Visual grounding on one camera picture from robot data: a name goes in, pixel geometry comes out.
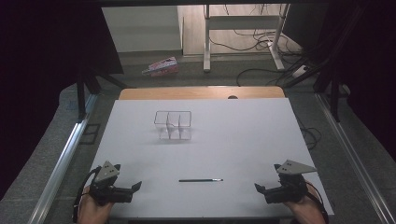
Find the person's right hand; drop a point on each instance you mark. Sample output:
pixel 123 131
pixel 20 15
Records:
pixel 306 211

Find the dark curtain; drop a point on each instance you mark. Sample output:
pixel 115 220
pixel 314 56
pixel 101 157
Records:
pixel 373 77
pixel 46 77

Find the white table sheet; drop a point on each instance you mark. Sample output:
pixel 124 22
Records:
pixel 224 140

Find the black metal stand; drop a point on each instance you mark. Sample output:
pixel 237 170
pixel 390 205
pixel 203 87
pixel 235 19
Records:
pixel 81 93
pixel 335 93

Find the aluminium rail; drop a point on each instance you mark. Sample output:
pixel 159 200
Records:
pixel 355 161
pixel 62 161

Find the white cabinet panel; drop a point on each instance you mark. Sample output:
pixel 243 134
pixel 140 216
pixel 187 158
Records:
pixel 143 29

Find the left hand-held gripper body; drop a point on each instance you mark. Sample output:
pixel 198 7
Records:
pixel 107 174

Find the thin black pen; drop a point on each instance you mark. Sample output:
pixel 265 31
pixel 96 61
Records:
pixel 199 180

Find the white metal desk frame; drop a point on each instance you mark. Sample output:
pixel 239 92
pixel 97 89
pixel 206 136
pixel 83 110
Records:
pixel 243 22

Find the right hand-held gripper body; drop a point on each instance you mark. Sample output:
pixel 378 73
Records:
pixel 291 186

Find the black rectangular floor frame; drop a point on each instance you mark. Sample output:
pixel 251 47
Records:
pixel 90 134

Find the white power strip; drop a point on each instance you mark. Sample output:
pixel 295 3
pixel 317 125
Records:
pixel 300 71

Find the person's left hand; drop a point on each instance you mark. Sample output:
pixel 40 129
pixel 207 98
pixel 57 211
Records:
pixel 90 211

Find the clear plastic divided organizer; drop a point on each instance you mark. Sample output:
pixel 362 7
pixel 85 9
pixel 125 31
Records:
pixel 172 124

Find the pink cardboard box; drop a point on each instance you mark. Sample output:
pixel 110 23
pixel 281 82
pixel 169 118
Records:
pixel 162 67

